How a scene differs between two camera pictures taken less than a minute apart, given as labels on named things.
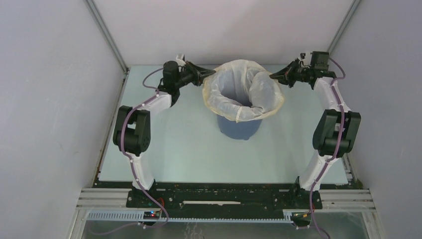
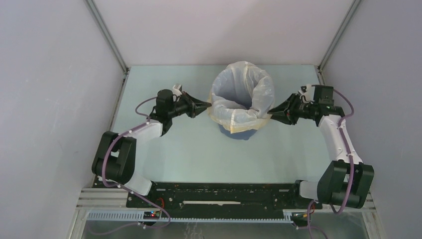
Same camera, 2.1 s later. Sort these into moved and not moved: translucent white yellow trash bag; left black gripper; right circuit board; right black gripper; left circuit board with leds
Moved: left black gripper; right black gripper; translucent white yellow trash bag
Not moved: right circuit board; left circuit board with leds
